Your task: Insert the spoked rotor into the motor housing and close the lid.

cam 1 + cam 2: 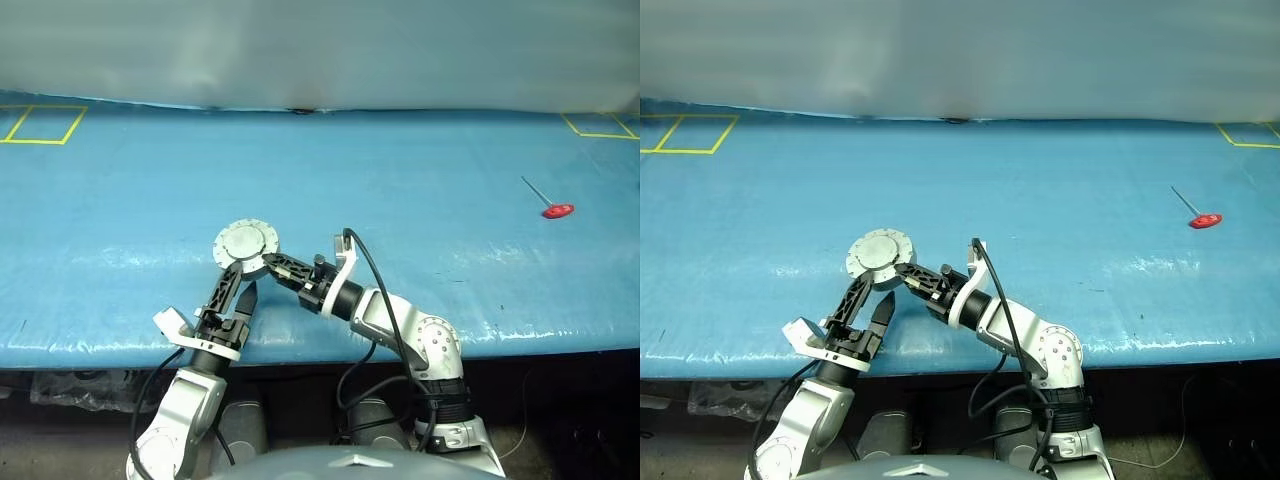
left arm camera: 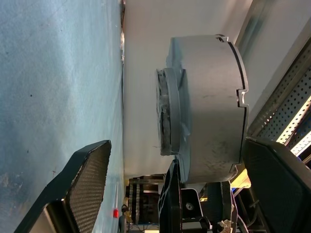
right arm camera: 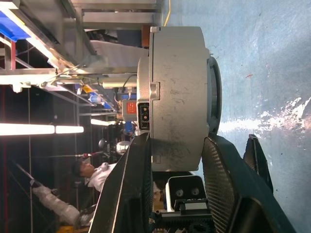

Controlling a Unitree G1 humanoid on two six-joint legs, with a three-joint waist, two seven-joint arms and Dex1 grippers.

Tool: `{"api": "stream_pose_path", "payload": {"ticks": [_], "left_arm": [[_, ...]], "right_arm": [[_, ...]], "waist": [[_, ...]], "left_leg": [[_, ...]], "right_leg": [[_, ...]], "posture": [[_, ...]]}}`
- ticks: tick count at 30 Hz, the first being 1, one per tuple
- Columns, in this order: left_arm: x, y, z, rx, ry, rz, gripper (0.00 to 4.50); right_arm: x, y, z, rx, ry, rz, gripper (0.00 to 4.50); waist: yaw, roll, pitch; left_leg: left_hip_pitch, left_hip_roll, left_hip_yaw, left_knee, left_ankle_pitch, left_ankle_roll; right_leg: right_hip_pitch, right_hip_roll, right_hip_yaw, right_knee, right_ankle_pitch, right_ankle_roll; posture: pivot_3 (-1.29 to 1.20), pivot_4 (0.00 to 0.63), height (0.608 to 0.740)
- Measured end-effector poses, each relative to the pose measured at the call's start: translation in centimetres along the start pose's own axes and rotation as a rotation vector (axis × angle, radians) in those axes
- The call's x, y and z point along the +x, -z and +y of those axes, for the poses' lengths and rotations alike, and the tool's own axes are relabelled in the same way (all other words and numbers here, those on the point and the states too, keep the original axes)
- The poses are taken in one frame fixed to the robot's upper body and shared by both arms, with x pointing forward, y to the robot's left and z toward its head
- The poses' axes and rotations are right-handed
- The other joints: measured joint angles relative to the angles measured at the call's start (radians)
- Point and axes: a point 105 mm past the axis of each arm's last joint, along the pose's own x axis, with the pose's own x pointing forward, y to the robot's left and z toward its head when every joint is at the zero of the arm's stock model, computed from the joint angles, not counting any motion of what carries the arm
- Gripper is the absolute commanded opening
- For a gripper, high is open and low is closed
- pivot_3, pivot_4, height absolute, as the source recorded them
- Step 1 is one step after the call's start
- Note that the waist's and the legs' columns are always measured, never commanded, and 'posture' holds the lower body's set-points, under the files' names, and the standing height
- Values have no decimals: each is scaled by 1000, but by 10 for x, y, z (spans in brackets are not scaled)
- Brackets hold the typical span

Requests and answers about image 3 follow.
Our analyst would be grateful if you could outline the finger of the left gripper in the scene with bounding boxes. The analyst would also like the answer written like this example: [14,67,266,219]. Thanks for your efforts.
[242,133,275,193]

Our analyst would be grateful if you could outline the white plastic wrapped bundle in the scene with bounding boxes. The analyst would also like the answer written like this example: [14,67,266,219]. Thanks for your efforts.
[32,186,81,224]

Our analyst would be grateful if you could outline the blue plastic bin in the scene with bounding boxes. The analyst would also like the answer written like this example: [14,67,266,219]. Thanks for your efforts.
[0,10,33,44]

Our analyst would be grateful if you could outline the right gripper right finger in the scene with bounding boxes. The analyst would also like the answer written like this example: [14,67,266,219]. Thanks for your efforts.
[202,134,296,233]

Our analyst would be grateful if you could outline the blue table cover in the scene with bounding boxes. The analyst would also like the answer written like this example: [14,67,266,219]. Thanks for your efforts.
[167,0,311,233]

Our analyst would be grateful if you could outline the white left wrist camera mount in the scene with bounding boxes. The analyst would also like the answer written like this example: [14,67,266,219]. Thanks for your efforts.
[165,175,204,213]

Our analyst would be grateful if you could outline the long fluorescent light tube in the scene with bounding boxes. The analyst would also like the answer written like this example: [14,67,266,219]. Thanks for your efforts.
[0,123,55,136]

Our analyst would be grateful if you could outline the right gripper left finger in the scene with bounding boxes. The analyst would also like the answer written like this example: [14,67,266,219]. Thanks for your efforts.
[88,132,154,233]

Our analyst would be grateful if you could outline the metal shelf rack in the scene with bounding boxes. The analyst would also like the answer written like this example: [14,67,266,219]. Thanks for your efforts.
[0,0,115,107]

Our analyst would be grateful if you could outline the yellow hanging cable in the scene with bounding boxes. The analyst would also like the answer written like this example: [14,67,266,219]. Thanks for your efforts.
[163,0,172,27]

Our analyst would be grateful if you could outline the silver motor stator housing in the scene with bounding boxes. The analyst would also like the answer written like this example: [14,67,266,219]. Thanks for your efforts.
[148,26,211,172]

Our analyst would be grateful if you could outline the short fluorescent light tube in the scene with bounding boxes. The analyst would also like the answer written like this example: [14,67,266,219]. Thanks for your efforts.
[55,125,85,134]

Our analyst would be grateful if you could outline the orange labelled device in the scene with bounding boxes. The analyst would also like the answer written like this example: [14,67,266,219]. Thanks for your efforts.
[121,99,139,120]

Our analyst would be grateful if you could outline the person in white shirt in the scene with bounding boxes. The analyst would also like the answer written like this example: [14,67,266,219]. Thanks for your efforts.
[71,160,118,195]

